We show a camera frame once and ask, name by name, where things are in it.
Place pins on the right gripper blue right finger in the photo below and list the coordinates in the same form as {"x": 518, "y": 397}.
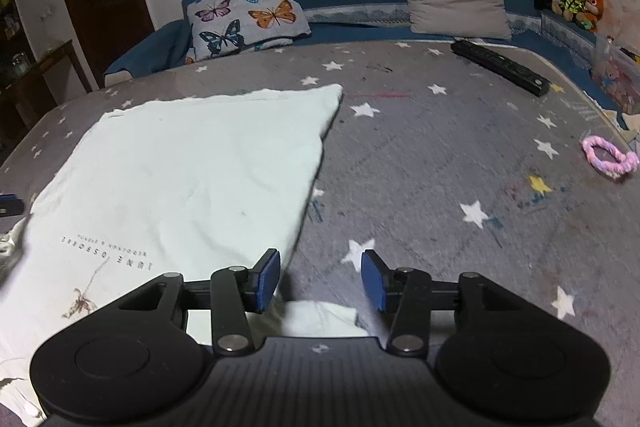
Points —
{"x": 405, "y": 294}

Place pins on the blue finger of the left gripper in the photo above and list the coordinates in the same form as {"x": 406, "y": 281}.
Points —
{"x": 11, "y": 205}

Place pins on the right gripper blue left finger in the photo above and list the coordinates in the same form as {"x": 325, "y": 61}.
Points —
{"x": 236, "y": 291}

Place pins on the pale green t-shirt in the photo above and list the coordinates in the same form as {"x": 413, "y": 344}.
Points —
{"x": 186, "y": 186}

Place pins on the dark wooden shelf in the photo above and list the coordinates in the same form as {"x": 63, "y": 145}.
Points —
{"x": 25, "y": 96}

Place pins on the grey star tablecloth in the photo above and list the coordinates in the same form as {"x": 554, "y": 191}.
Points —
{"x": 440, "y": 163}

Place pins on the black remote control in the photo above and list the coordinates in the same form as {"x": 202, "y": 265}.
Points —
{"x": 516, "y": 73}

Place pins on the butterfly print pillow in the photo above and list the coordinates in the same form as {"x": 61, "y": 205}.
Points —
{"x": 224, "y": 27}

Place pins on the blue sofa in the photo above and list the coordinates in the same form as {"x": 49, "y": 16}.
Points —
{"x": 334, "y": 21}

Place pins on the clear plastic storage box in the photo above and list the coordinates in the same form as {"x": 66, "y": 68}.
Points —
{"x": 616, "y": 71}

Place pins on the orange fox plush toy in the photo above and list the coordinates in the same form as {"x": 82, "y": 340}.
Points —
{"x": 592, "y": 13}

